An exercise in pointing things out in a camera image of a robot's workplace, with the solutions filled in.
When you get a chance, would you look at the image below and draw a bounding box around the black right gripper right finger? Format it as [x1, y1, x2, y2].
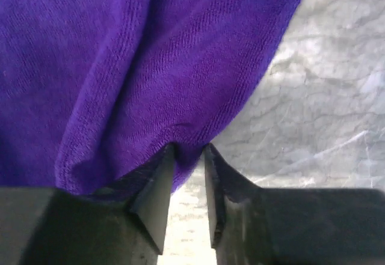
[204, 144, 384, 264]

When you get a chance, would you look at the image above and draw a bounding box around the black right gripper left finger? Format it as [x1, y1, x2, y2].
[1, 145, 174, 264]

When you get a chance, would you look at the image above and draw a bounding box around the purple towel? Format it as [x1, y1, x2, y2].
[1, 0, 301, 194]

